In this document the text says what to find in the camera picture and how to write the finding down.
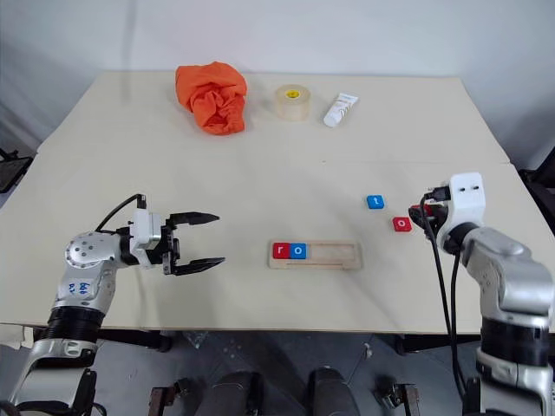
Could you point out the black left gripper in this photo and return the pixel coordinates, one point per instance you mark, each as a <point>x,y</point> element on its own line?
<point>171,245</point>

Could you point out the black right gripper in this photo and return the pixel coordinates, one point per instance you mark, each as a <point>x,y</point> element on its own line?
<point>440,208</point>

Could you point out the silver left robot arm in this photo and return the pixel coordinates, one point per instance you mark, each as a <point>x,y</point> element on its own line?
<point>86,277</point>

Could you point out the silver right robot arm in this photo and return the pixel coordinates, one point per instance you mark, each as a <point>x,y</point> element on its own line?
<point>503,277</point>

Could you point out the red letter o block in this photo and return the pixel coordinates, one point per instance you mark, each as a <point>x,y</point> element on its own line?
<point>402,224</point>

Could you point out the blue letter t block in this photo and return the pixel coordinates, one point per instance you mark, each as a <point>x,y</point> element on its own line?
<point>375,202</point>

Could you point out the red letter r block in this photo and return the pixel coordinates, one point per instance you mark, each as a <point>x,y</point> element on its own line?
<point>281,250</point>

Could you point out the wooden letter tray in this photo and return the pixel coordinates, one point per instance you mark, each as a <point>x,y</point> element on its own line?
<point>334,255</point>

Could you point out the blue letter o block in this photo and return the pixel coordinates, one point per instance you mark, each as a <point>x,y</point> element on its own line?
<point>298,250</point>

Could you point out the white cream tube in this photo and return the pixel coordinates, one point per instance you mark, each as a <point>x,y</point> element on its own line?
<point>340,110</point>

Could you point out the orange crumpled cloth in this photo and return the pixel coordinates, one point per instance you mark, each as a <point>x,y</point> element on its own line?
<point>212,97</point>

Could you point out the beige tape roll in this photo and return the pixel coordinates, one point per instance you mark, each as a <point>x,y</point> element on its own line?
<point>292,104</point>

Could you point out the black stand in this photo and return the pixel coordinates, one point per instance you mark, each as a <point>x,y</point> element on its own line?
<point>13,167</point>

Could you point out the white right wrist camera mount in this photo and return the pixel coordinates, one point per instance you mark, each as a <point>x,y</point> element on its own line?
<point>466,203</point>

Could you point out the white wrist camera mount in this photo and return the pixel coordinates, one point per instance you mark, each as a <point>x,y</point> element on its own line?
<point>141,234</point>
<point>466,203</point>

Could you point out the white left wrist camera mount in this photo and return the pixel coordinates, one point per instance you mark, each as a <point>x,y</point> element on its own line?
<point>141,234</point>

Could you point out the dark equipment frame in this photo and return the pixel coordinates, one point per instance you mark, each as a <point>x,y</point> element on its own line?
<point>539,182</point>

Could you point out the black table frame bar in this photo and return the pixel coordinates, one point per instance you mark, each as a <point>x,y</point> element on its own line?
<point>433,342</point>

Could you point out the brown metal bracket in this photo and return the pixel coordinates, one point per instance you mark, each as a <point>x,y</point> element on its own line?
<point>167,396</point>
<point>396,394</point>

